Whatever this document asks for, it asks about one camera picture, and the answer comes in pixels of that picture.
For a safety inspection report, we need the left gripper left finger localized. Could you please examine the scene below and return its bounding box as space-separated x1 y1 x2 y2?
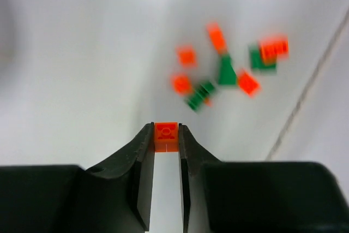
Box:
1 123 155 232

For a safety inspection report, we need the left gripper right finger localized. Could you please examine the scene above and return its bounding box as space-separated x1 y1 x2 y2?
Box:
178 124 348 232

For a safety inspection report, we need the orange brick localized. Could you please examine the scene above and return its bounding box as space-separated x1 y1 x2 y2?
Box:
154 122 179 153

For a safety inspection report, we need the dark green long lego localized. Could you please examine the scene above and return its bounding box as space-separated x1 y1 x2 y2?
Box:
217 53 237 86

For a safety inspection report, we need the orange lego bottom right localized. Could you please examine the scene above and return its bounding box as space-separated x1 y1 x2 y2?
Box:
258 35 289 61

